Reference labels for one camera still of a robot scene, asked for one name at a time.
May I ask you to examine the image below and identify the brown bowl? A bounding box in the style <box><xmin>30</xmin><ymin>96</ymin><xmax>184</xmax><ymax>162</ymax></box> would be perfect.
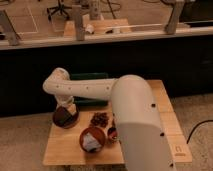
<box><xmin>79</xmin><ymin>127</ymin><xmax>106</xmax><ymax>153</ymax></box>

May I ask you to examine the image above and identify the dark eraser block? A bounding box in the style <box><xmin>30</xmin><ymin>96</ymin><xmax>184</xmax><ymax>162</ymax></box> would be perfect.
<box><xmin>57</xmin><ymin>108</ymin><xmax>73</xmax><ymax>124</ymax></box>

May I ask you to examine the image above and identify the green plastic bin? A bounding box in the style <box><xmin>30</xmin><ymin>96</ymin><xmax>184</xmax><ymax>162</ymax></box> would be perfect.
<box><xmin>71</xmin><ymin>73</ymin><xmax>108</xmax><ymax>107</ymax></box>

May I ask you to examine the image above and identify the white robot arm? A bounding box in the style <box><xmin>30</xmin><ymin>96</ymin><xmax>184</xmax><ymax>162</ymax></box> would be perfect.
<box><xmin>43</xmin><ymin>68</ymin><xmax>177</xmax><ymax>171</ymax></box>

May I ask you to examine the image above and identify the purple bowl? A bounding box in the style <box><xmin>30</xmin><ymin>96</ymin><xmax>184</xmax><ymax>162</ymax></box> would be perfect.
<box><xmin>52</xmin><ymin>106</ymin><xmax>79</xmax><ymax>129</ymax></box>

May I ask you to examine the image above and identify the black cable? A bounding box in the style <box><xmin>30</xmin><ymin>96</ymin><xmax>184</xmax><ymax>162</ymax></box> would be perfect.
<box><xmin>186</xmin><ymin>119</ymin><xmax>213</xmax><ymax>145</ymax></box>

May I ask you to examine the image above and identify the office chair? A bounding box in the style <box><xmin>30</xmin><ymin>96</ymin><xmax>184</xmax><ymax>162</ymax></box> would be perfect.
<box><xmin>46</xmin><ymin>0</ymin><xmax>70</xmax><ymax>21</ymax></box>

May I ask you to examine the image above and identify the small dark cup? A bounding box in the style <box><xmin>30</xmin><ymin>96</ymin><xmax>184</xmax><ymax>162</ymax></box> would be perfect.
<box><xmin>107</xmin><ymin>127</ymin><xmax>118</xmax><ymax>142</ymax></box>

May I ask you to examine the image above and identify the bunch of dark grapes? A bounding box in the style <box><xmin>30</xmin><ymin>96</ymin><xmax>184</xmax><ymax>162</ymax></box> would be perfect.
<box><xmin>90</xmin><ymin>112</ymin><xmax>109</xmax><ymax>128</ymax></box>

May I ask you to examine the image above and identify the white cloth in bowl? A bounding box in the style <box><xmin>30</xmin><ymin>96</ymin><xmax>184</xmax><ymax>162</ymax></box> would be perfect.
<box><xmin>83</xmin><ymin>133</ymin><xmax>101</xmax><ymax>151</ymax></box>

